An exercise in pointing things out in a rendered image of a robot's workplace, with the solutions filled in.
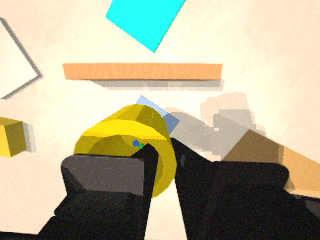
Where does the orange flat bar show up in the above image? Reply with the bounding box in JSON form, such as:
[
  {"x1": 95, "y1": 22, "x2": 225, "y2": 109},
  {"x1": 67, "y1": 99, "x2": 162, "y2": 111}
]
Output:
[{"x1": 62, "y1": 62, "x2": 222, "y2": 81}]

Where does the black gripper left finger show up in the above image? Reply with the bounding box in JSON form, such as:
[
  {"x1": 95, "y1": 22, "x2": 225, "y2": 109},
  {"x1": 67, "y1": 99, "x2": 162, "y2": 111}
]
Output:
[{"x1": 60, "y1": 143, "x2": 159, "y2": 239}]

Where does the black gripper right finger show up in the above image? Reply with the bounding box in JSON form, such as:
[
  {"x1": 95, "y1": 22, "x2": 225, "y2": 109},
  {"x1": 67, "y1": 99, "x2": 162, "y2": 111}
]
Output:
[{"x1": 170, "y1": 138, "x2": 290, "y2": 240}]

